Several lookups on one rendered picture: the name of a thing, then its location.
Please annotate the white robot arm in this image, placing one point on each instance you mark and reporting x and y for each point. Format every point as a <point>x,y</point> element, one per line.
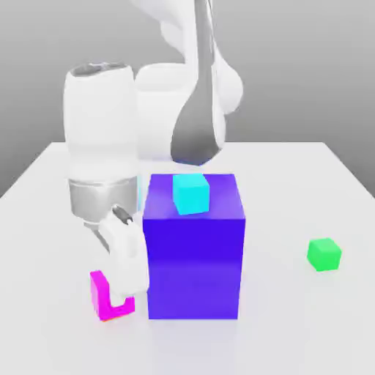
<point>99,123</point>

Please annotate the small cyan cube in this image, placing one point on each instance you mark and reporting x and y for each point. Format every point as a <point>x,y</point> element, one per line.
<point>190,193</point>

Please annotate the small magenta cube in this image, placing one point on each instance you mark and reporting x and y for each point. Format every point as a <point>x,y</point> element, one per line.
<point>101,301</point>

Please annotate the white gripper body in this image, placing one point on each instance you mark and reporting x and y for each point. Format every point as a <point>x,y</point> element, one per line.
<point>126,257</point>

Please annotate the small green cube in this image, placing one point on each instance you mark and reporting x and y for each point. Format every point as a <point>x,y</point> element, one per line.
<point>323,254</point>

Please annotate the large blue box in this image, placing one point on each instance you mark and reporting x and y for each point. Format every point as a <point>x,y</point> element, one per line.
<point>193,263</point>

